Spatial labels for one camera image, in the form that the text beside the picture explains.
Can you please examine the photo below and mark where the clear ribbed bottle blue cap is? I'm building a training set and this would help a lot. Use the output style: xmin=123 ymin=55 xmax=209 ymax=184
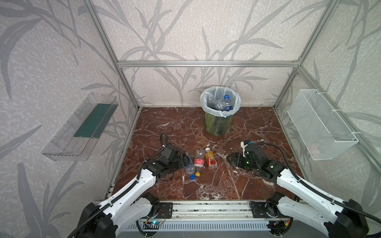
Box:
xmin=185 ymin=152 xmax=196 ymax=180

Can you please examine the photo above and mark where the clear bottle blue label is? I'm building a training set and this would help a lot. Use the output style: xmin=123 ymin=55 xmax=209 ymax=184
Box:
xmin=222 ymin=95 xmax=233 ymax=112

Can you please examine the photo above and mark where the clear bottle white cap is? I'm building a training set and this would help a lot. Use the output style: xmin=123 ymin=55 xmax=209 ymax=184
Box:
xmin=207 ymin=95 xmax=225 ymax=111

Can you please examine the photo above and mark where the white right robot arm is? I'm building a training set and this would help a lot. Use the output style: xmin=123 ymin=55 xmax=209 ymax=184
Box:
xmin=227 ymin=140 xmax=369 ymax=238

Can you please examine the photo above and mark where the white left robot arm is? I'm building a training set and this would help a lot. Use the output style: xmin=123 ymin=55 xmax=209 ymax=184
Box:
xmin=69 ymin=144 xmax=189 ymax=238

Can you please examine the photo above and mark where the white plastic bin liner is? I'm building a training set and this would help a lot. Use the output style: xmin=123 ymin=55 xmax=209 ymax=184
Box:
xmin=200 ymin=86 xmax=242 ymax=118

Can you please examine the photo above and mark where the clear bottle red label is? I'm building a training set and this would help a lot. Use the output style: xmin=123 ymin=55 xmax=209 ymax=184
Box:
xmin=194 ymin=149 xmax=205 ymax=177

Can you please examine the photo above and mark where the orange drink bottle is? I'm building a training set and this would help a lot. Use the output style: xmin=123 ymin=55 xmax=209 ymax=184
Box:
xmin=205 ymin=147 xmax=218 ymax=170

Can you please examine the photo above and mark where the green circuit board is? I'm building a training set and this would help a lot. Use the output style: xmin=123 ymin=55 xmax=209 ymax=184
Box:
xmin=143 ymin=220 xmax=165 ymax=230

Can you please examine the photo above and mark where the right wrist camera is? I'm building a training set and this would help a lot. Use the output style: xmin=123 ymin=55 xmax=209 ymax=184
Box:
xmin=240 ymin=139 xmax=253 ymax=157

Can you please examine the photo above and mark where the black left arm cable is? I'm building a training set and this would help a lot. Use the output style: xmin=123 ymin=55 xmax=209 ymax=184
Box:
xmin=66 ymin=132 xmax=169 ymax=238

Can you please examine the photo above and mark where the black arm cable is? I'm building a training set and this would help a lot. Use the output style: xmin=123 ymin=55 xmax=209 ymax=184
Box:
xmin=257 ymin=142 xmax=381 ymax=238
xmin=66 ymin=132 xmax=169 ymax=238

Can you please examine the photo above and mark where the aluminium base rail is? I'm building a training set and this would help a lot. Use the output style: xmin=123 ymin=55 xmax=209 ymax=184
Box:
xmin=120 ymin=200 xmax=290 ymax=234

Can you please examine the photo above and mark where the white wire mesh basket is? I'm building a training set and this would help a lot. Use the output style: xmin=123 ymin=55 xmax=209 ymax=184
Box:
xmin=287 ymin=89 xmax=359 ymax=161

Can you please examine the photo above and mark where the clear acrylic wall shelf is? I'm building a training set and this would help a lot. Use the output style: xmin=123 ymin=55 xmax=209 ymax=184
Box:
xmin=42 ymin=93 xmax=119 ymax=162

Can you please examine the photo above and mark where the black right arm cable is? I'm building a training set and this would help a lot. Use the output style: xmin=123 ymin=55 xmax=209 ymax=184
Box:
xmin=257 ymin=142 xmax=381 ymax=238

